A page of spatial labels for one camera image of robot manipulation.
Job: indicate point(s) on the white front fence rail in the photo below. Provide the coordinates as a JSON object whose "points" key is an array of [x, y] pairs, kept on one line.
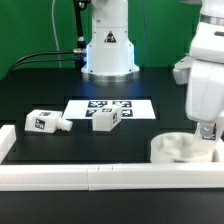
{"points": [[111, 176]]}

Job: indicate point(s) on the white right fence rail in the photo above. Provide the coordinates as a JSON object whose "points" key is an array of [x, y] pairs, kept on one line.
{"points": [[219, 151]]}

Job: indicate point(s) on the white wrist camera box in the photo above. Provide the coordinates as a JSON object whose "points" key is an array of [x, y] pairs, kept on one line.
{"points": [[182, 69]]}

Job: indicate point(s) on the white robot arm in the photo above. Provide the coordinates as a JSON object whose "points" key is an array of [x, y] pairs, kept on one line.
{"points": [[110, 55]]}

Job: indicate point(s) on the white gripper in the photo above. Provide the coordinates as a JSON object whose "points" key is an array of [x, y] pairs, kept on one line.
{"points": [[205, 93]]}

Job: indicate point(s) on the black camera stand pole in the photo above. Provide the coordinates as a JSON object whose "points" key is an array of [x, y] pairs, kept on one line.
{"points": [[81, 43]]}

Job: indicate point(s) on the white left fence rail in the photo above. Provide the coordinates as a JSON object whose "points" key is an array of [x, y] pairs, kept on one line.
{"points": [[7, 140]]}

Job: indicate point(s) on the white round stool seat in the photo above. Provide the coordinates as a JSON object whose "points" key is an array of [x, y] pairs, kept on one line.
{"points": [[175, 147]]}

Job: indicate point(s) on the white fence rail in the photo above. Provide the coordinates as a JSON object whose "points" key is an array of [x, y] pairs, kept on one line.
{"points": [[219, 151], [111, 176], [7, 140]]}

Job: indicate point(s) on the white marker sheet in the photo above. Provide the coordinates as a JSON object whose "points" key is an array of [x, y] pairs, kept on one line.
{"points": [[130, 109]]}

